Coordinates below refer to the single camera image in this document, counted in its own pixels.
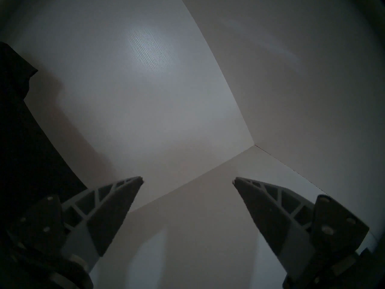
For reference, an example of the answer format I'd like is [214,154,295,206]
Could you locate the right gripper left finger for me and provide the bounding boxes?
[8,176,144,273]

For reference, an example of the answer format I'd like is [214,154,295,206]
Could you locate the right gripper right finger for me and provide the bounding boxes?
[233,176,370,280]

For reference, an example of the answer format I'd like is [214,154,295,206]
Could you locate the long black garment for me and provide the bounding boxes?
[0,42,88,219]

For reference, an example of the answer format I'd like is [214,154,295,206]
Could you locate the white wardrobe carcass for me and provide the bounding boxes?
[0,0,385,289]

